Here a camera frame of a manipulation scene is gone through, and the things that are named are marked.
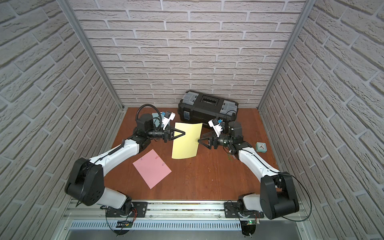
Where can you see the aluminium front rail frame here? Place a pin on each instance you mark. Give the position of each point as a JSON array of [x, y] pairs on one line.
[[161, 215]]

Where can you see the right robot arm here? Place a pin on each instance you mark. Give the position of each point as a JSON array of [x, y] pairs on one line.
[[277, 197]]

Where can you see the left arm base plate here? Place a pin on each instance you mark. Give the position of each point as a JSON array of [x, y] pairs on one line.
[[130, 209]]

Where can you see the pink paper sheet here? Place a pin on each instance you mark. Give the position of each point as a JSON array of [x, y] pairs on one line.
[[150, 169]]

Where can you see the black plastic toolbox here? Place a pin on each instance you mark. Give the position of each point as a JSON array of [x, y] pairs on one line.
[[196, 107]]

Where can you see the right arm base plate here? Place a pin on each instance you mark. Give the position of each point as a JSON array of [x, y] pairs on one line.
[[233, 211]]

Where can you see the light blue paper sheet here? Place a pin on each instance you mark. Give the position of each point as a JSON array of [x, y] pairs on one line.
[[157, 116]]

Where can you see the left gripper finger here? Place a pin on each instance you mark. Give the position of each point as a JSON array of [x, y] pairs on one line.
[[178, 132], [177, 135]]

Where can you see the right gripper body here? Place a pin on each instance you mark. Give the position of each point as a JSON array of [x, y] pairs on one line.
[[223, 140]]

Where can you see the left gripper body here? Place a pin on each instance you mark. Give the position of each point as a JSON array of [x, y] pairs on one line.
[[167, 134]]

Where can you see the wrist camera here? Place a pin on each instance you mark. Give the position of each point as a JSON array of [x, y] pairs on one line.
[[217, 125], [166, 118]]

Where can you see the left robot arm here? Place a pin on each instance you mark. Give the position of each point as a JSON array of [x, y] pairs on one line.
[[86, 179]]

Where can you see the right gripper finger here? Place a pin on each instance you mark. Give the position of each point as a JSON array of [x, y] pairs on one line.
[[204, 139], [207, 145]]

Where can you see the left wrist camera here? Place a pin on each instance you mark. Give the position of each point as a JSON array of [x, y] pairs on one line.
[[166, 118]]

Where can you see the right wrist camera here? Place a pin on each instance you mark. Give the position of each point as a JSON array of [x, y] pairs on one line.
[[217, 125]]

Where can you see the yellow paper sheet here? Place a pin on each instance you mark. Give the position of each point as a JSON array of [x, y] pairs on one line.
[[186, 146]]

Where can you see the small teal alarm clock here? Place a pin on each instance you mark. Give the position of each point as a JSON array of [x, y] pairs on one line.
[[261, 147]]

